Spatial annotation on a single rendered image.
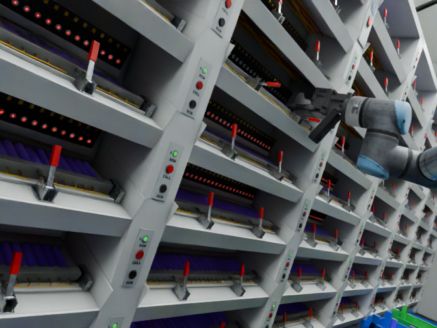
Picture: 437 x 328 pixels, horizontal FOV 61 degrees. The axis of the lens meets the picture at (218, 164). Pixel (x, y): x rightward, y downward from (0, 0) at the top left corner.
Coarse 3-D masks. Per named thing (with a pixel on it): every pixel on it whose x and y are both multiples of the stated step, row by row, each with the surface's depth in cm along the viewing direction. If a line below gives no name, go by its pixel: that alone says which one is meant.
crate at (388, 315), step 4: (388, 312) 132; (392, 312) 132; (372, 316) 119; (376, 316) 118; (384, 316) 132; (388, 316) 132; (372, 320) 118; (376, 320) 118; (380, 320) 128; (384, 320) 132; (388, 320) 131; (372, 324) 118; (376, 324) 117; (380, 324) 129; (384, 324) 132; (388, 324) 131; (400, 324) 130
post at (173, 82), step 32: (192, 0) 79; (128, 64) 87; (160, 64) 80; (192, 64) 76; (192, 128) 80; (96, 160) 86; (128, 160) 79; (160, 160) 75; (160, 224) 80; (96, 256) 77; (128, 256) 75; (128, 288) 77; (96, 320) 73; (128, 320) 79
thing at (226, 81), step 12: (228, 48) 83; (228, 72) 85; (216, 84) 85; (228, 84) 87; (240, 84) 90; (240, 96) 92; (252, 96) 95; (252, 108) 97; (264, 108) 100; (276, 108) 103; (276, 120) 107; (288, 120) 110; (288, 132) 114; (300, 132) 118; (312, 144) 127
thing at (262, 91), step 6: (228, 60) 91; (228, 66) 92; (234, 66) 93; (234, 72) 94; (240, 72) 95; (264, 90) 105; (270, 96) 108; (276, 102) 111; (282, 108) 115; (288, 114) 115; (306, 126) 129
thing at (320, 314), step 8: (280, 304) 168; (288, 304) 174; (296, 304) 180; (304, 304) 189; (312, 304) 187; (280, 312) 161; (288, 312) 165; (296, 312) 171; (304, 312) 175; (312, 312) 181; (320, 312) 184; (280, 320) 155; (288, 320) 160; (296, 320) 168; (304, 320) 169; (312, 320) 177; (320, 320) 183; (328, 320) 180
